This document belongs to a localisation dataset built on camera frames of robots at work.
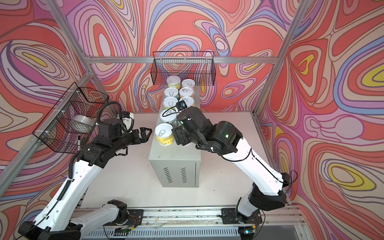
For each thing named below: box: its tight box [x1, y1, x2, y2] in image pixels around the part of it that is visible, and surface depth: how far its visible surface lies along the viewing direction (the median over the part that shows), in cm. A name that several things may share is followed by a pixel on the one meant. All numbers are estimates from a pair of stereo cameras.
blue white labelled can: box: [163, 87, 180, 99], surface depth 75 cm
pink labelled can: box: [181, 78, 196, 91], surface depth 80 cm
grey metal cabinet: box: [148, 85, 201, 188], surface depth 63 cm
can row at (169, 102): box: [162, 96, 179, 110], surface depth 71 cm
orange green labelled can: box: [166, 75, 182, 90], surface depth 78 cm
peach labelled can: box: [179, 87, 194, 98], surface depth 76 cm
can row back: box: [155, 123, 175, 146], surface depth 60 cm
